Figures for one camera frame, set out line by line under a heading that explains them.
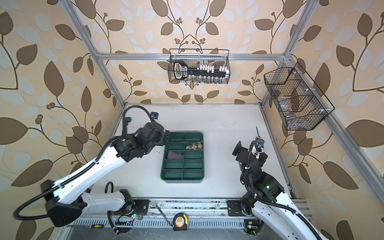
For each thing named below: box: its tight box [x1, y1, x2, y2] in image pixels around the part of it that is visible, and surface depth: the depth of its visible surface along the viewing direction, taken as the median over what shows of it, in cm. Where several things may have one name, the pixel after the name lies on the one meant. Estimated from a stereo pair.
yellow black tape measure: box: [172, 213, 189, 231], surface depth 69 cm
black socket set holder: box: [168, 55, 231, 82], surface depth 88 cm
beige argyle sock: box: [185, 142, 204, 150], surface depth 92 cm
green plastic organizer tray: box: [160, 131, 205, 183], surface depth 88 cm
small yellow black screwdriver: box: [89, 224, 105, 229], surface depth 71 cm
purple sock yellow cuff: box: [167, 151, 184, 160], surface depth 89 cm
